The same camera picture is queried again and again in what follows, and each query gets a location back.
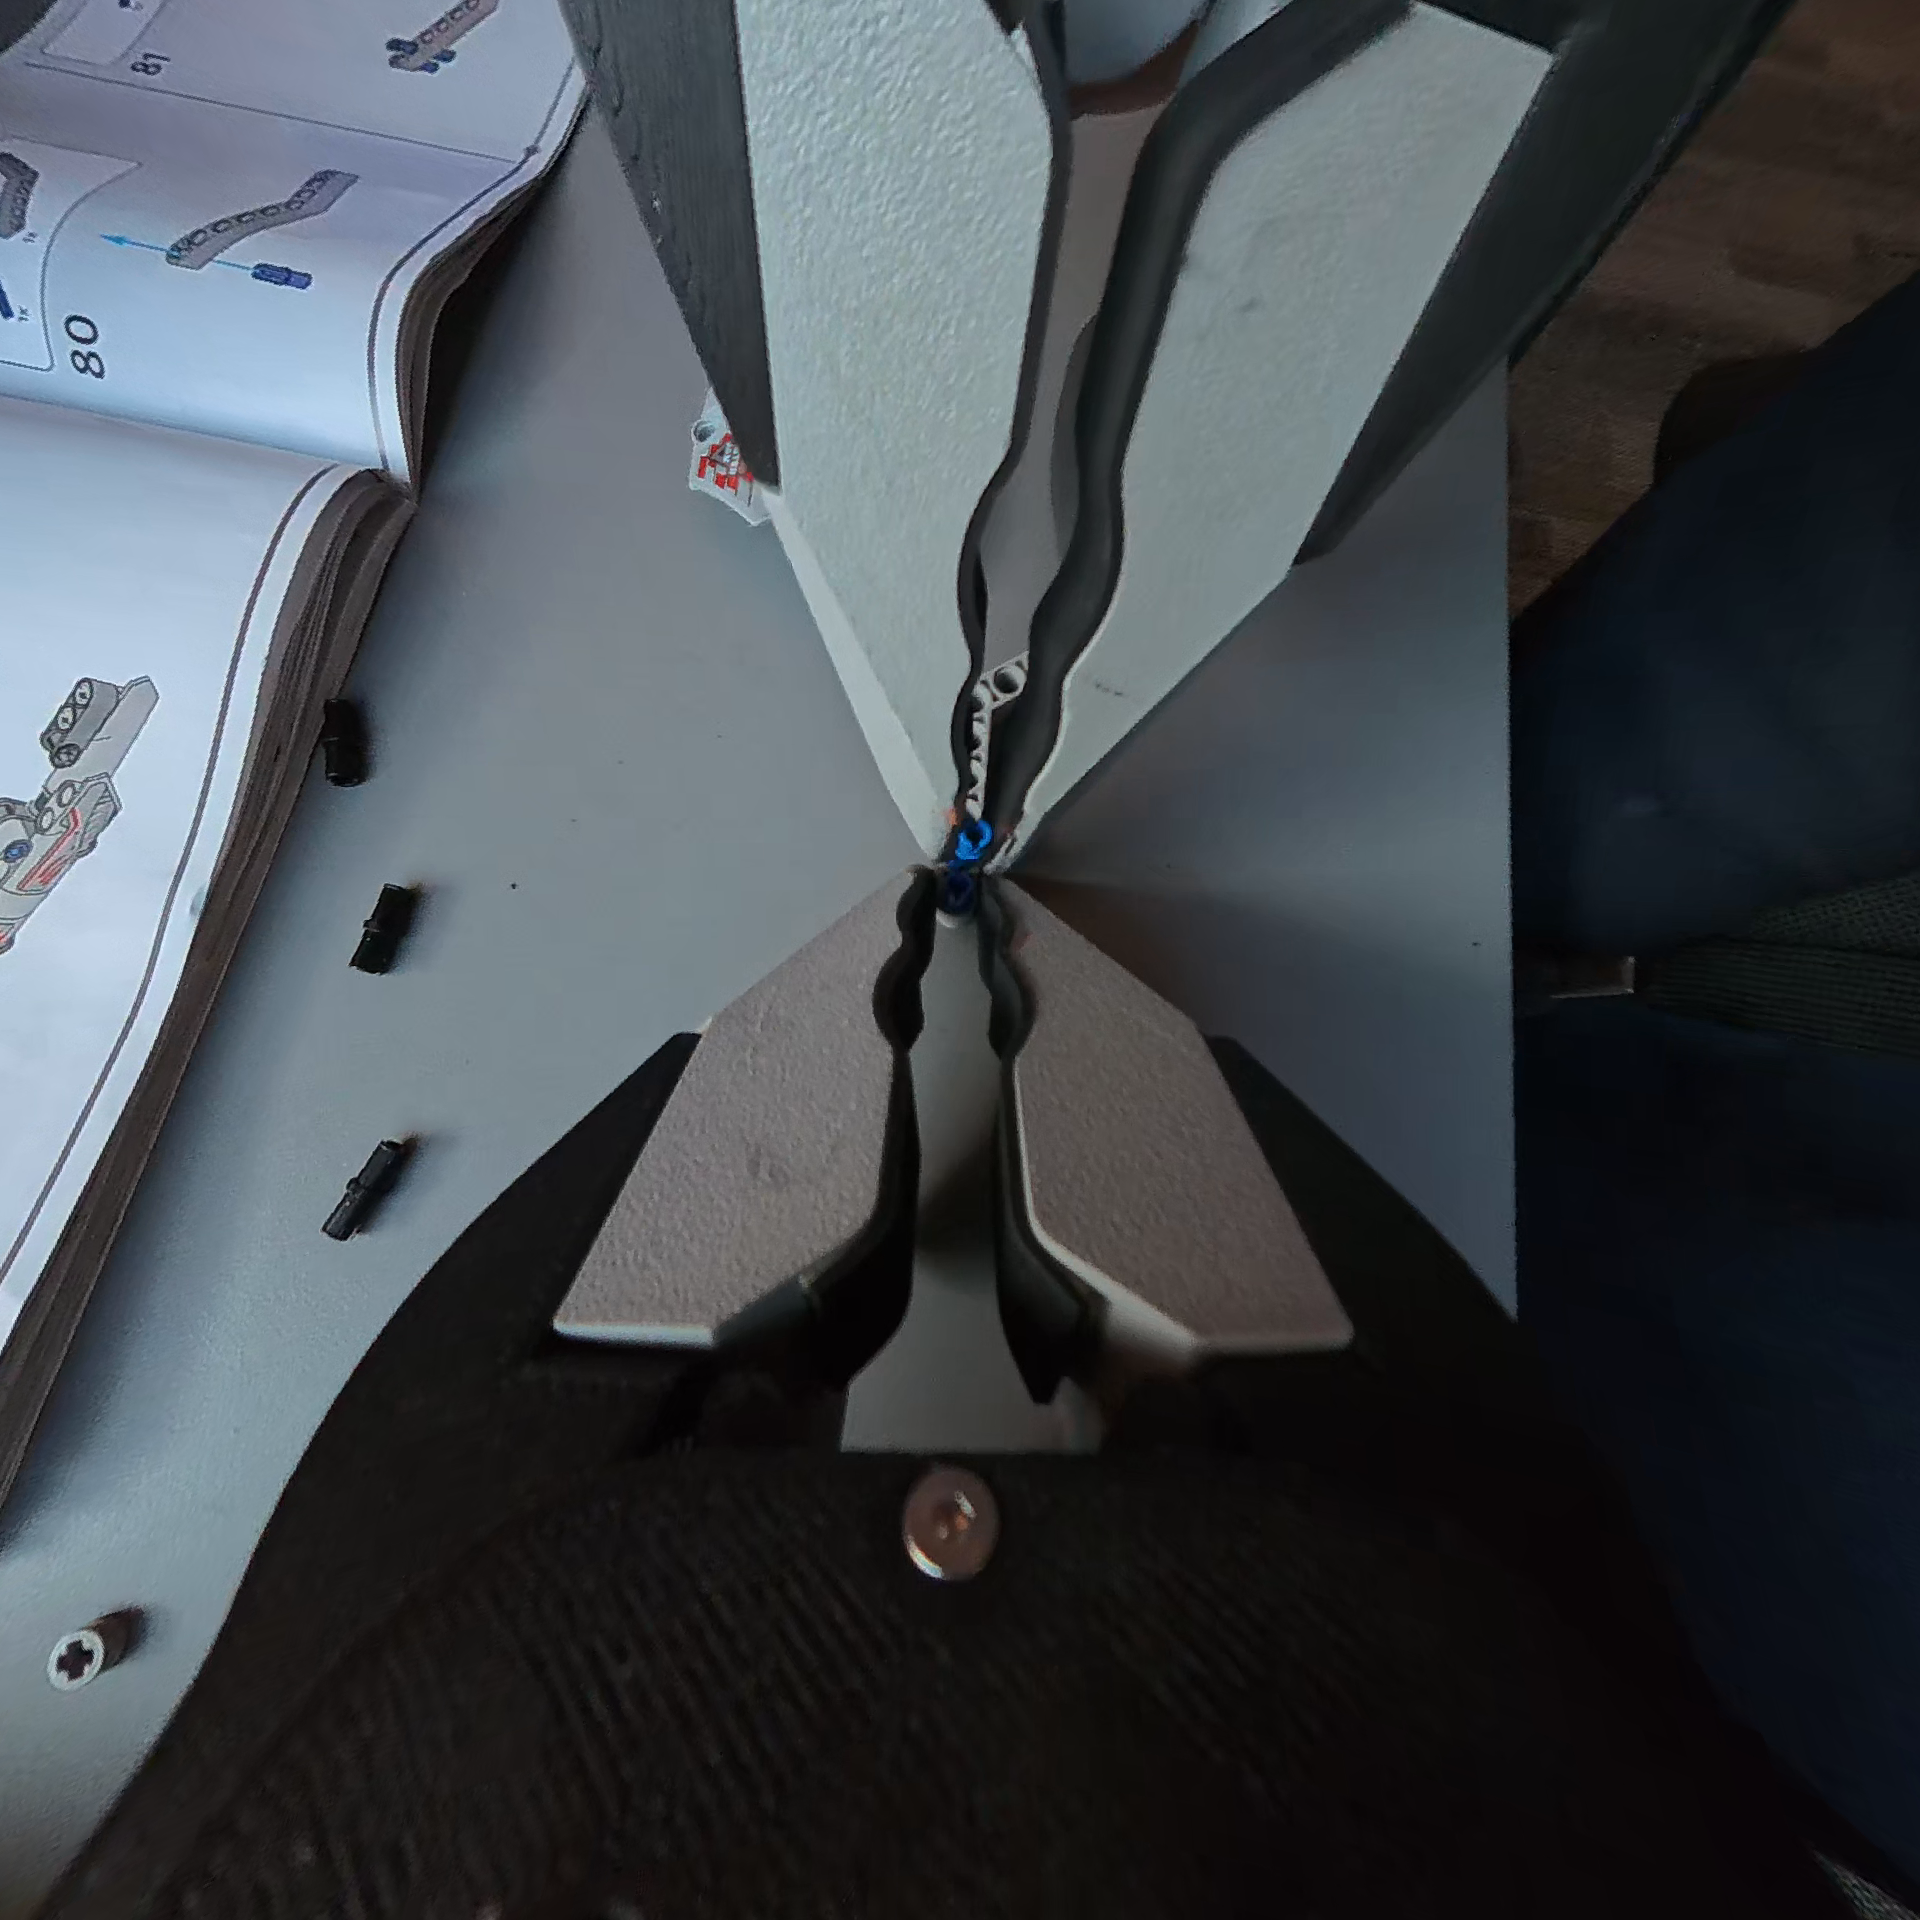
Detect grey bent lego beam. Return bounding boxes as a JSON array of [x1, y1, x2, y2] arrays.
[[961, 651, 1041, 798]]

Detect person's dark blue pants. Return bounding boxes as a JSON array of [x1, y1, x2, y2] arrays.
[[1506, 287, 1920, 1920]]

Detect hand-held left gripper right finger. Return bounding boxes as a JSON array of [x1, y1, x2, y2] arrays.
[[978, 878, 1356, 1408]]

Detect black webbing strap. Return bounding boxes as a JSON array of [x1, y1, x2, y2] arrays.
[[1628, 878, 1920, 1039]]

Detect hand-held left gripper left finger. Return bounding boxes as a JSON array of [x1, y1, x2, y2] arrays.
[[556, 872, 921, 1353]]

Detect grey red printed lego assembly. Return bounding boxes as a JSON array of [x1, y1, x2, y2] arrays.
[[687, 393, 781, 528]]

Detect lego instruction booklet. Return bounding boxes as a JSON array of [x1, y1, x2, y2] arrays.
[[0, 0, 594, 1502]]

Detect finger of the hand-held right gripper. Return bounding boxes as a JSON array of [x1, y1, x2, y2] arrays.
[[989, 0, 1556, 873], [731, 0, 1077, 865]]

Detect grey lego axle connector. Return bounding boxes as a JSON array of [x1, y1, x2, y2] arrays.
[[46, 1608, 147, 1694]]

